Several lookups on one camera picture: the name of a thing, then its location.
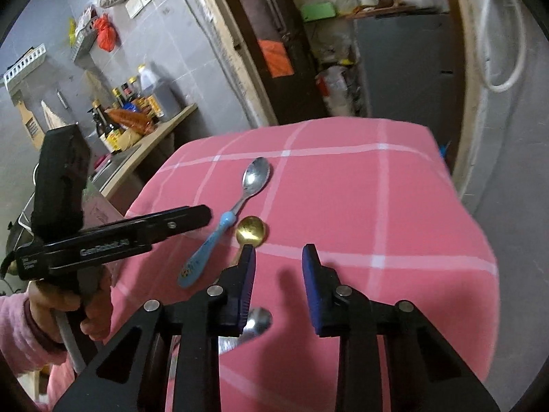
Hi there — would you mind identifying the grey wall spice shelf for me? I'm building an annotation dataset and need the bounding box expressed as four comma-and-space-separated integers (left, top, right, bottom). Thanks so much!
71, 17, 98, 62

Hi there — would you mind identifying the wooden grater board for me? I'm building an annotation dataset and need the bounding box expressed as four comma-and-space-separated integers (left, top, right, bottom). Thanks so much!
12, 90, 45, 150

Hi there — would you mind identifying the person left hand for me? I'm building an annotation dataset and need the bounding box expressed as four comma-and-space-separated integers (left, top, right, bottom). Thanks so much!
27, 267, 114, 342

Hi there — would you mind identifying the white wall basket shelf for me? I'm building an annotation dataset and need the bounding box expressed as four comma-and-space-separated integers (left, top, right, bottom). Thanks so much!
3, 43, 47, 93

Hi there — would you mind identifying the blue ceramic handled spoon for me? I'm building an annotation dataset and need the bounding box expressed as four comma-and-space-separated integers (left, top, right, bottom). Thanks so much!
178, 157, 271, 288

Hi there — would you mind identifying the red plastic bag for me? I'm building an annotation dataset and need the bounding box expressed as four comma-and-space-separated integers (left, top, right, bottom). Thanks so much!
93, 13, 117, 52

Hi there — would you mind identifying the green box on shelf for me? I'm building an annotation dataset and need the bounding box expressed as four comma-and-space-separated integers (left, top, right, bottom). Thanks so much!
300, 1, 337, 22

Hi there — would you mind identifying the gold spoon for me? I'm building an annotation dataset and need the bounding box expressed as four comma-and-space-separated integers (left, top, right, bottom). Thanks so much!
231, 216, 268, 266

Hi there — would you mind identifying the dark sauce bottle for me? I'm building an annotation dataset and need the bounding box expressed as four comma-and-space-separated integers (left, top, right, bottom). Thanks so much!
89, 100, 113, 138

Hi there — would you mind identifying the grey cabinet appliance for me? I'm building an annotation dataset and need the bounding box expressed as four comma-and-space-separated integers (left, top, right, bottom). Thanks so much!
353, 13, 456, 131

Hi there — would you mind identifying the large soy sauce jug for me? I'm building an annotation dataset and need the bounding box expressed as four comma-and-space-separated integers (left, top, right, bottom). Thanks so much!
138, 63, 183, 122

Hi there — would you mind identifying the yellow label sauce bottle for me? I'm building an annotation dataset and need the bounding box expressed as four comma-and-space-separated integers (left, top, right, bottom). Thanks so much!
100, 127, 124, 152

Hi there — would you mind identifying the white perforated utensil holder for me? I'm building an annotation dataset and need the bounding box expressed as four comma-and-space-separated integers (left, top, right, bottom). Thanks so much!
82, 181, 124, 229

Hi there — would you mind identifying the white hose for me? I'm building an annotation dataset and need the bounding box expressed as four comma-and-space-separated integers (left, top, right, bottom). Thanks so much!
474, 0, 528, 94

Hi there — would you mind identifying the pink checked tablecloth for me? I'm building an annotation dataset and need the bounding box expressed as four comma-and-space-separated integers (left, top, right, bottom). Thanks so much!
127, 117, 500, 411

